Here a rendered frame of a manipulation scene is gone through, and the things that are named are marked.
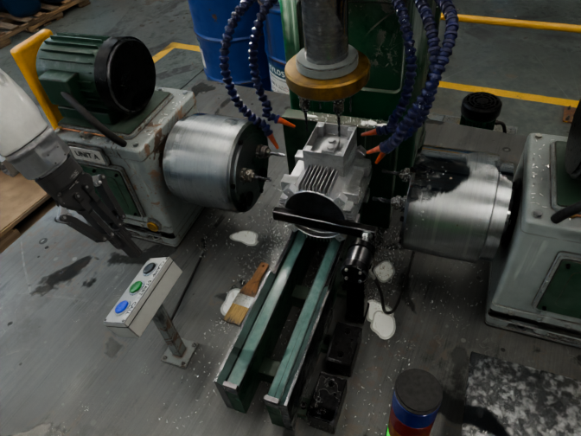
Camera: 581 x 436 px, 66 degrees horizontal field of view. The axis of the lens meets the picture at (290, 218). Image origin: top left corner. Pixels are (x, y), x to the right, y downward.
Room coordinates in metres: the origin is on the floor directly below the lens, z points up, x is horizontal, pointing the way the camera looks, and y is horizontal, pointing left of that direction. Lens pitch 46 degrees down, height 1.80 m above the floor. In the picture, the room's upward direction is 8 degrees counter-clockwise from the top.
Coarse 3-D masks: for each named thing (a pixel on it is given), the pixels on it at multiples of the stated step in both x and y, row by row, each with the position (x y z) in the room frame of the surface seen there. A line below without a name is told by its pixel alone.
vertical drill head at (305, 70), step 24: (312, 0) 0.85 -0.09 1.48; (336, 0) 0.84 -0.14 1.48; (312, 24) 0.85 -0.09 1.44; (336, 24) 0.84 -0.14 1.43; (312, 48) 0.85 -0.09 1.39; (336, 48) 0.84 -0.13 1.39; (288, 72) 0.87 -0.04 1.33; (312, 72) 0.83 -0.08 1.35; (336, 72) 0.82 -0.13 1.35; (360, 72) 0.83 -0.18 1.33; (312, 96) 0.80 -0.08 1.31; (336, 96) 0.79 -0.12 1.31
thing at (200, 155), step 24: (192, 120) 1.01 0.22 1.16; (216, 120) 1.00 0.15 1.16; (240, 120) 0.99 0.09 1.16; (168, 144) 0.97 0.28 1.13; (192, 144) 0.93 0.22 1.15; (216, 144) 0.91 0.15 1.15; (240, 144) 0.91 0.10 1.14; (264, 144) 1.02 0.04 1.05; (168, 168) 0.93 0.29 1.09; (192, 168) 0.89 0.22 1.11; (216, 168) 0.87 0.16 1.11; (240, 168) 0.89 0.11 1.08; (264, 168) 0.99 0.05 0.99; (192, 192) 0.88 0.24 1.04; (216, 192) 0.85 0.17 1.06; (240, 192) 0.87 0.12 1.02
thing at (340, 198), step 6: (360, 150) 0.89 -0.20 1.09; (360, 156) 0.89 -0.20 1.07; (288, 186) 0.79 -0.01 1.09; (294, 186) 0.80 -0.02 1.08; (288, 192) 0.79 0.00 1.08; (294, 192) 0.78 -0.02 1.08; (336, 198) 0.73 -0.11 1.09; (342, 198) 0.73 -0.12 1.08; (342, 204) 0.73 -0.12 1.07; (294, 228) 0.78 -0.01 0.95; (342, 234) 0.73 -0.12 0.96
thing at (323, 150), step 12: (312, 132) 0.91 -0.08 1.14; (324, 132) 0.94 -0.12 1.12; (336, 132) 0.93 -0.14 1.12; (348, 132) 0.90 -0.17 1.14; (312, 144) 0.90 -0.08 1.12; (324, 144) 0.88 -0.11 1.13; (336, 144) 0.88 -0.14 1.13; (348, 144) 0.85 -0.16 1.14; (312, 156) 0.84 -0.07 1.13; (324, 156) 0.83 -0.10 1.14; (336, 156) 0.81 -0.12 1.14; (348, 156) 0.85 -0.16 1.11; (324, 168) 0.83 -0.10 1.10; (336, 168) 0.81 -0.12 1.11; (348, 168) 0.84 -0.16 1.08
